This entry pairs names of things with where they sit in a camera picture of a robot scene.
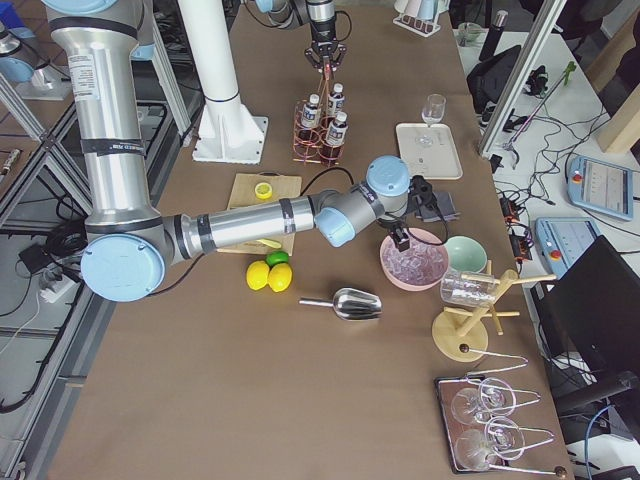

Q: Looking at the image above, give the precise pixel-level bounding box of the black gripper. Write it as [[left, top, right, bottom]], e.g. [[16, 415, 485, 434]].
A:
[[389, 175, 434, 251], [305, 2, 347, 73]]

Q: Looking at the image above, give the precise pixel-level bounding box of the tea bottle white cap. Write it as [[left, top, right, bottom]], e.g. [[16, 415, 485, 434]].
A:
[[320, 111, 348, 165]]

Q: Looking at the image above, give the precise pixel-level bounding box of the copper wire bottle basket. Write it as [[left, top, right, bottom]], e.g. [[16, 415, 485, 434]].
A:
[[293, 78, 344, 166]]

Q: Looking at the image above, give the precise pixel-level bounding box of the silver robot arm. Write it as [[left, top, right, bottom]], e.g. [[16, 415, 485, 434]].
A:
[[241, 0, 347, 80], [47, 1, 432, 302]]

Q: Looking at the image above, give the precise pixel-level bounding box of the grey folded cloth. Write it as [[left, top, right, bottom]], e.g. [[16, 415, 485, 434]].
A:
[[415, 191, 460, 223]]

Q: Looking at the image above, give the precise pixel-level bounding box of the cream serving tray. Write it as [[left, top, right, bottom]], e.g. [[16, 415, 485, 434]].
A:
[[396, 123, 463, 180]]

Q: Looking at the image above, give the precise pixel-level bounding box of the pink bowl of ice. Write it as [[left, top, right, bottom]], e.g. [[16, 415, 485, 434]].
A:
[[379, 228, 449, 292]]

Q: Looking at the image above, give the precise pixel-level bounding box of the mint green bowl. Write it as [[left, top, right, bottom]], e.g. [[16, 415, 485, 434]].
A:
[[444, 236, 488, 273]]

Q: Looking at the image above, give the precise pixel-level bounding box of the clear wine glass on tray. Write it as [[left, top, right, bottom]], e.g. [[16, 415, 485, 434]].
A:
[[418, 94, 446, 147]]

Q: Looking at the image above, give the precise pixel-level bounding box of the clear glass mug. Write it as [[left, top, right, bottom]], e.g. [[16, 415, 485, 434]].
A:
[[440, 269, 499, 307]]

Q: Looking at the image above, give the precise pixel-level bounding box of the steel ice scoop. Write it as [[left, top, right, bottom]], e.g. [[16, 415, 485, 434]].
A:
[[298, 287, 382, 321]]

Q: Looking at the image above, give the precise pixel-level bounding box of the blue teach pendant lower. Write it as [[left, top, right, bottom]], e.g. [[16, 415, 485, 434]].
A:
[[535, 217, 601, 278]]

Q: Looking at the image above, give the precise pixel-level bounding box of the blue teach pendant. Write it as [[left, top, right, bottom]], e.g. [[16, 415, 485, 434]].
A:
[[535, 217, 601, 278], [567, 156, 634, 221]]

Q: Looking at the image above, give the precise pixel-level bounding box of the wooden cup tree stand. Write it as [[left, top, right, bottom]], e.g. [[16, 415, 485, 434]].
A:
[[431, 261, 556, 362]]

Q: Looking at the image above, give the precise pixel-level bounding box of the half lemon slice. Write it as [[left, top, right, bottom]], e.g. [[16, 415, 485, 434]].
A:
[[254, 182, 273, 200]]

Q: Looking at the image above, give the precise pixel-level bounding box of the yellow plastic knife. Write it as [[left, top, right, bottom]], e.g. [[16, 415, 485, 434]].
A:
[[257, 239, 282, 249]]

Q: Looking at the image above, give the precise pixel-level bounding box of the green lime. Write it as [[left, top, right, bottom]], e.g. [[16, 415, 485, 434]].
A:
[[265, 250, 289, 268]]

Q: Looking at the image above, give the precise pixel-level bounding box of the yellow lemon far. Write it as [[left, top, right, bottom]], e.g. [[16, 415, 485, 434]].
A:
[[267, 263, 293, 293]]

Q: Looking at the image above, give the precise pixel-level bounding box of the yellow lemon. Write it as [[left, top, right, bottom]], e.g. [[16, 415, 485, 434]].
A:
[[245, 260, 270, 291], [267, 263, 293, 293]]

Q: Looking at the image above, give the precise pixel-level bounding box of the bamboo cutting board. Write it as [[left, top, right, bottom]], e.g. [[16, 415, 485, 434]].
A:
[[220, 173, 302, 256]]

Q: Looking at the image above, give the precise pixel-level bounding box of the blue teach pendant upper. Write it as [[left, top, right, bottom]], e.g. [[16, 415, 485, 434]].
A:
[[567, 156, 634, 221]]

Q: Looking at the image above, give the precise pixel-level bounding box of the black thermos bottle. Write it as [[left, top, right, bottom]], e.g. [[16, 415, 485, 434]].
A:
[[478, 10, 508, 62]]

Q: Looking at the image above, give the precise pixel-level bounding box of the yellow lemon near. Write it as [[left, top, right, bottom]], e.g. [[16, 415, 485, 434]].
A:
[[245, 260, 270, 291]]

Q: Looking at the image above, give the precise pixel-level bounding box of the upside-down wine glass upper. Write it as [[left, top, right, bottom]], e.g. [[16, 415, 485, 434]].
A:
[[451, 377, 515, 425]]

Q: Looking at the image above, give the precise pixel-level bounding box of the upside-down wine glass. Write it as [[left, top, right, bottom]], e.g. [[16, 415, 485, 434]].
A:
[[451, 377, 515, 425], [454, 416, 525, 471]]

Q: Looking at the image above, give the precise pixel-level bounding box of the dark glass rack tray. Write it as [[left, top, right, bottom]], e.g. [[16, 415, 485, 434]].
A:
[[434, 375, 490, 474]]

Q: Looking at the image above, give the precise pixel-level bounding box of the upside-down wine glass lower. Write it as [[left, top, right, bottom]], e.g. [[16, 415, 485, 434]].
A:
[[454, 416, 525, 471]]

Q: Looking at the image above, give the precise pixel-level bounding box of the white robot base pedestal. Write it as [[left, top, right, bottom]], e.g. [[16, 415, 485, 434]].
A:
[[179, 0, 268, 165]]

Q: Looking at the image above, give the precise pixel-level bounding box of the aluminium frame post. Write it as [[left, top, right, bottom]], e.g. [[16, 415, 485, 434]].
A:
[[478, 0, 566, 158]]

